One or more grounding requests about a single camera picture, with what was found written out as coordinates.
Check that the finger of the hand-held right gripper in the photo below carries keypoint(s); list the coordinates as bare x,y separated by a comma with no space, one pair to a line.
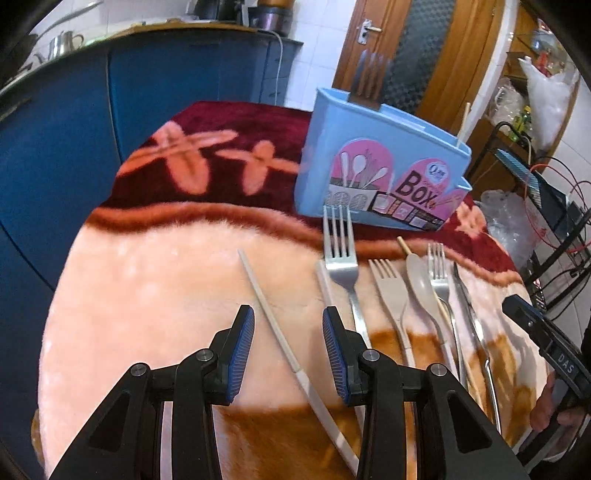
538,316
519,314

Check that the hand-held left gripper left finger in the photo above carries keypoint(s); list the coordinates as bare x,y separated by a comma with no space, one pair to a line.
244,350

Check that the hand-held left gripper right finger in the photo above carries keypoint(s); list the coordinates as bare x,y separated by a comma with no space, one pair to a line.
333,355

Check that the beige plastic knife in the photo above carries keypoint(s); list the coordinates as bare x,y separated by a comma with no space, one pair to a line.
277,323

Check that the metal knife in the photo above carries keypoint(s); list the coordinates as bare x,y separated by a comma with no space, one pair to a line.
475,323

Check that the small metal fork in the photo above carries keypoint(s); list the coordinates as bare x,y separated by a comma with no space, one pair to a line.
438,277

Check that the beige plastic fork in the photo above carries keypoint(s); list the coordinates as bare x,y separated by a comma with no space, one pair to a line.
390,286

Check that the large metal fork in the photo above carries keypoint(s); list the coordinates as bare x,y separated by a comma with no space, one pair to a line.
340,263

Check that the beige plastic spoon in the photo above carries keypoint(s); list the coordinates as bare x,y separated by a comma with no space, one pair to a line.
420,281

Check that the light blue utensil box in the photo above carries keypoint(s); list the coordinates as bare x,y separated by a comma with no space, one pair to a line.
323,152

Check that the person's right hand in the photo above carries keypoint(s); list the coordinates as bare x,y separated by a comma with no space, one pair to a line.
542,401

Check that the black metal rack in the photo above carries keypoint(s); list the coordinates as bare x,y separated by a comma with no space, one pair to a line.
554,258

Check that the clear plastic bag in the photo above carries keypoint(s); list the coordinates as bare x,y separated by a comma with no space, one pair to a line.
503,217

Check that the red and peach plush blanket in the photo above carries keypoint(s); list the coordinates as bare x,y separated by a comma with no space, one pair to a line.
161,277

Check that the wooden chopstick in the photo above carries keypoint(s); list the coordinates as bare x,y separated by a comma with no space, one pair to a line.
404,244

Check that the white plastic bag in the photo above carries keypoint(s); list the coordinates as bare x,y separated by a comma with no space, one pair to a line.
549,97

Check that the wooden door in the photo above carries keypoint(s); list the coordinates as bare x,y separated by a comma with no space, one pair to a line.
461,55

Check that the blue kitchen cabinet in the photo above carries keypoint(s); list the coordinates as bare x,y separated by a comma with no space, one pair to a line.
69,138

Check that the purple pot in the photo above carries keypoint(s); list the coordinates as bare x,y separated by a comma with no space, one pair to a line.
272,19

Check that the brown round tin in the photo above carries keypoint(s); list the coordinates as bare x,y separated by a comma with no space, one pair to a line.
274,3

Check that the metal kettle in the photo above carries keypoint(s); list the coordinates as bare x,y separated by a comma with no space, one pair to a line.
60,44

